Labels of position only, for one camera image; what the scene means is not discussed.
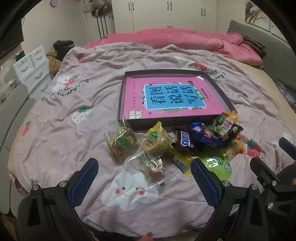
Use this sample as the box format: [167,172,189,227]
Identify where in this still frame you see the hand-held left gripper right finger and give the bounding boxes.
[191,159,273,241]

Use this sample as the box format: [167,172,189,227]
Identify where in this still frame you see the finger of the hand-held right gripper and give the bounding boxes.
[279,137,296,160]
[250,157,283,187]

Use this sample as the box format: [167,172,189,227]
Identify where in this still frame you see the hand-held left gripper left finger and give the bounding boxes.
[17,158,99,241]

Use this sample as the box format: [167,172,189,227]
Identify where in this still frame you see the lime green snack packet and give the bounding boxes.
[199,155,232,182]

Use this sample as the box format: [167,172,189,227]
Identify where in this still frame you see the yellow wafer packet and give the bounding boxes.
[169,148,195,175]

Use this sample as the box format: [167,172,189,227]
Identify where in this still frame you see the brown chocolate bar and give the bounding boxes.
[172,127,201,154]

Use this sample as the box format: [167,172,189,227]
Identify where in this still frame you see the blue cookie packet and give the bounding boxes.
[188,122,229,151]

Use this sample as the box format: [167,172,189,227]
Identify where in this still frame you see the yellow green pastry packet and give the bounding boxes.
[105,120,139,165]
[144,120,174,160]

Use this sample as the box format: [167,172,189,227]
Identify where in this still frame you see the clear red candy packet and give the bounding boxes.
[126,153,183,193]

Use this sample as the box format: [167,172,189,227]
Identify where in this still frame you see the green black snack packet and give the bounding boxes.
[207,113,244,142]

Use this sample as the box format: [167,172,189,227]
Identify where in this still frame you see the shallow dark cardboard box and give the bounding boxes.
[117,71,236,135]

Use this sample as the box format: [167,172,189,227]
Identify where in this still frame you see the person's left hand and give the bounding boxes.
[136,232,154,241]

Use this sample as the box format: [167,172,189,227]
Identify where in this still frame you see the patterned dark cloth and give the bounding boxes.
[275,82,296,107]

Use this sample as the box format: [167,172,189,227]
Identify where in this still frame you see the printed strawberry blanket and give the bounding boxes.
[7,43,296,234]

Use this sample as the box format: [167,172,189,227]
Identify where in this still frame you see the beige bed sheet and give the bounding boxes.
[222,56,296,144]

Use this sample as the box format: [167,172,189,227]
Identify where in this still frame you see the pink book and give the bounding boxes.
[122,76,230,120]

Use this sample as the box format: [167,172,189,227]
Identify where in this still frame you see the grey chair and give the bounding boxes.
[0,83,36,151]

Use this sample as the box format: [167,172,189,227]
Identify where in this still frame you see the grey headboard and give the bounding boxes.
[228,20,296,93]

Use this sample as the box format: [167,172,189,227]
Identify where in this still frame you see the striped pillow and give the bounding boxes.
[242,35,266,55]

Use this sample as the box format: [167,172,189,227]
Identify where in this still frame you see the yellow knit blanket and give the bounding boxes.
[46,51,62,75]

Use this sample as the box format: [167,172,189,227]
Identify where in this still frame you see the white drawer cabinet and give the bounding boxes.
[13,45,52,93]

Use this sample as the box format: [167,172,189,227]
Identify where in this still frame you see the dark clothes pile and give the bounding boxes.
[53,40,75,62]

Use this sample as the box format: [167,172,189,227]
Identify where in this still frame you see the pink quilt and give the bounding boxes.
[83,29,264,69]

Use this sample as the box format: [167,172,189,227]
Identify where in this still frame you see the black striped hanging jacket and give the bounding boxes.
[94,9,109,39]

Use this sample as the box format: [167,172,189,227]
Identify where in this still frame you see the black television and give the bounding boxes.
[0,23,25,58]

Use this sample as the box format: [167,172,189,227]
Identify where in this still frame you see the hanging hats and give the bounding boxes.
[83,0,111,16]

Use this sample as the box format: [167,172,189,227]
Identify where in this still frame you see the white wardrobe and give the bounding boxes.
[111,0,218,34]

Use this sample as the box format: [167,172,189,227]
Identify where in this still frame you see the wall poster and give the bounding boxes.
[245,0,285,40]

